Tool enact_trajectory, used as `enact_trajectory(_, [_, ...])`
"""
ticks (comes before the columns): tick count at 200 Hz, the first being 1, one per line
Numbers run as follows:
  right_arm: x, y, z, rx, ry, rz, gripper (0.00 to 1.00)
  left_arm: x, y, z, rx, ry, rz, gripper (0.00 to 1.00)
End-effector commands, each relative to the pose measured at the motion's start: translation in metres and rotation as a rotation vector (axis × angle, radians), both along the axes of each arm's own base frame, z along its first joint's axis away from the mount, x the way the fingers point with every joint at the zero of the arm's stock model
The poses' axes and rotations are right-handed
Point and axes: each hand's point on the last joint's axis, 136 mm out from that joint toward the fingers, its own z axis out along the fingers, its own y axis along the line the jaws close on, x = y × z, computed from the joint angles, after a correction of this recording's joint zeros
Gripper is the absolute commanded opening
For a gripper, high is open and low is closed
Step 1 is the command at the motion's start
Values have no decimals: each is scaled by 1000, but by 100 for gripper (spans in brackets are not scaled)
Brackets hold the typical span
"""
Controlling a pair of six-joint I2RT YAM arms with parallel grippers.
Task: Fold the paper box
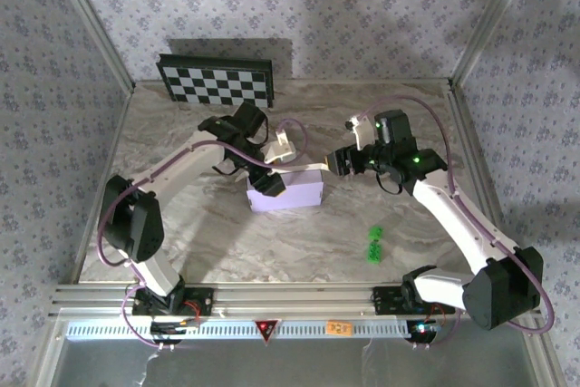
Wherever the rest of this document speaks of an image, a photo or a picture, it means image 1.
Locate grey metal lower tray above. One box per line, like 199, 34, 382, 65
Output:
35, 314, 567, 387

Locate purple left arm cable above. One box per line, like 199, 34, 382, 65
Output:
98, 118, 309, 352

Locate red triangle sticker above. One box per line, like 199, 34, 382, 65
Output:
253, 319, 280, 344

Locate white and lavender paper box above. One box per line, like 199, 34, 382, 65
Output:
246, 162, 328, 214

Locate aluminium right corner post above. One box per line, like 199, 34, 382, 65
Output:
448, 0, 540, 89

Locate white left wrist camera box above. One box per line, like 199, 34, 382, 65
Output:
262, 130, 299, 166

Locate black controller board with lights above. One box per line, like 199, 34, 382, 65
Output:
406, 319, 443, 345

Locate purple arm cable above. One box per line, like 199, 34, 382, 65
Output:
360, 95, 555, 352
98, 118, 309, 352

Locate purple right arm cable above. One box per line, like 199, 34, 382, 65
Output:
360, 95, 555, 352

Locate aluminium left side rail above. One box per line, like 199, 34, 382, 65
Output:
67, 85, 137, 284

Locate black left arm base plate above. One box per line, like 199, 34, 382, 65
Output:
131, 287, 214, 316

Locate orange paper label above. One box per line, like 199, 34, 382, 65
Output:
325, 320, 354, 337

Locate aluminium left corner post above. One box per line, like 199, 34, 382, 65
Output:
43, 0, 137, 92

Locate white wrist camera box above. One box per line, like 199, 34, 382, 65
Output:
344, 114, 378, 152
262, 130, 299, 166

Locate white slotted cable duct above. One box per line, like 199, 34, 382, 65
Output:
66, 321, 411, 341

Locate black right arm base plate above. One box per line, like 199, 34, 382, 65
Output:
372, 285, 457, 315

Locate black and white checkerboard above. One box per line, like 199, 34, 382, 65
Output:
156, 53, 276, 111

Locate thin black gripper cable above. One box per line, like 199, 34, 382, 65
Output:
377, 168, 408, 196

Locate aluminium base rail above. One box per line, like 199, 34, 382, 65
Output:
49, 282, 543, 319

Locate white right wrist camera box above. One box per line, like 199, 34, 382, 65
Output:
344, 114, 378, 152

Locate aluminium corner post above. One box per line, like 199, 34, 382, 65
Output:
43, 0, 137, 92
448, 0, 540, 89

